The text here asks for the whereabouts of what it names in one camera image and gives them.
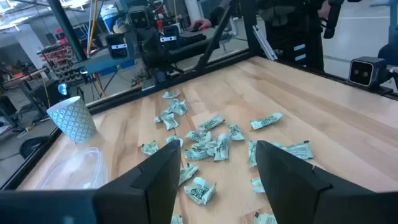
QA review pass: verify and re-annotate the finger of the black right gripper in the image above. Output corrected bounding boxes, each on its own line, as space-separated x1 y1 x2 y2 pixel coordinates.
160 24 181 50
104 33 128 60

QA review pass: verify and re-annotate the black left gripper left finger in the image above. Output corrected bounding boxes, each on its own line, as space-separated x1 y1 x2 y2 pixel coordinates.
94 139 182 224

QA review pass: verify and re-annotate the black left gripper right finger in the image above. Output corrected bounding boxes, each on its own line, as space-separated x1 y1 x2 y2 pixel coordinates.
255 140 333 224

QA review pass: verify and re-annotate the blue workbench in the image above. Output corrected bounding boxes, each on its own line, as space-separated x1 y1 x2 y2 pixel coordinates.
73 52 137 75

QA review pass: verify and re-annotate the blue white barrel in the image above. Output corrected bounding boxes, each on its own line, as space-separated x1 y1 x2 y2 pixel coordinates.
99 4 121 34

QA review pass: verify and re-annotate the person's hand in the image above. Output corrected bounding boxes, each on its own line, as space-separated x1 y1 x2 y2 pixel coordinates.
190 18 213 32

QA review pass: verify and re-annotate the red parts bin rack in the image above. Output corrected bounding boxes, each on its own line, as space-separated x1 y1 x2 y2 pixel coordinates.
39 43 75 83

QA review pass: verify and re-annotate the clear plastic container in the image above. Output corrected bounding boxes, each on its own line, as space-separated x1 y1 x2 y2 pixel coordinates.
39 146 109 191

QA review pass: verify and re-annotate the patterned white teal paper cup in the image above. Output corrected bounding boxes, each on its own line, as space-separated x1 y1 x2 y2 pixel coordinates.
46 95 97 144

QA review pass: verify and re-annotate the silver aluminium extrusion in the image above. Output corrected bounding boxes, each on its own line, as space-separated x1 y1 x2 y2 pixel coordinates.
251 24 279 62

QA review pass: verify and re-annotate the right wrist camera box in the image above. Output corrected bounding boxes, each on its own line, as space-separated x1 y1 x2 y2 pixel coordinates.
127 6 152 30

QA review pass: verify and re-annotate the yellow hanging cable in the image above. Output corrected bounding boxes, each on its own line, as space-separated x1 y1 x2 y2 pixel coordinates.
88 0 99 54

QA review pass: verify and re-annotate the table-level camera box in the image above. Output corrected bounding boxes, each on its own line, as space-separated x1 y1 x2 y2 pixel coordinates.
348 55 388 88

